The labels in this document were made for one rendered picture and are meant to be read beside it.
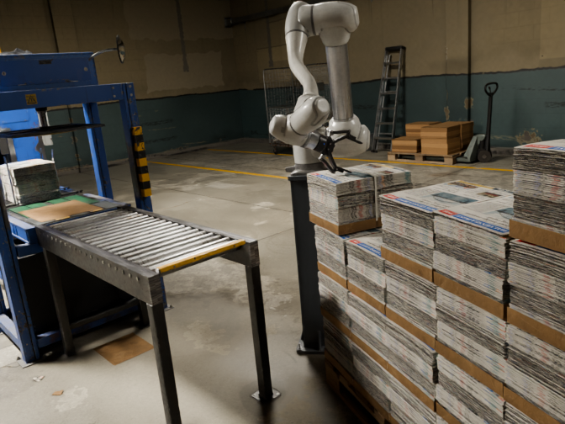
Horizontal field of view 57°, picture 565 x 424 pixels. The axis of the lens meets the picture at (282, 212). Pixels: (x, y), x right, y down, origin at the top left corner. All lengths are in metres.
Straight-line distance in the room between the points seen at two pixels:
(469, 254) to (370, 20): 9.06
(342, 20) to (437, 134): 6.11
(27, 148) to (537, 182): 4.96
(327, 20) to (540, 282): 1.49
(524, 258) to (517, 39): 7.68
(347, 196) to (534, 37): 6.93
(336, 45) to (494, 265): 1.34
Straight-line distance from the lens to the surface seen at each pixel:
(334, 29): 2.40
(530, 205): 1.33
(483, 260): 1.48
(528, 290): 1.40
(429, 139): 8.47
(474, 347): 1.62
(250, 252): 2.32
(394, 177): 2.26
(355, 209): 2.19
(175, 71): 12.37
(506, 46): 9.01
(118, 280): 2.33
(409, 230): 1.74
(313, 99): 1.99
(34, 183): 4.03
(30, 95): 3.25
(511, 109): 8.99
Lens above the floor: 1.49
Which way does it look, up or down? 14 degrees down
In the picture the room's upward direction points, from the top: 5 degrees counter-clockwise
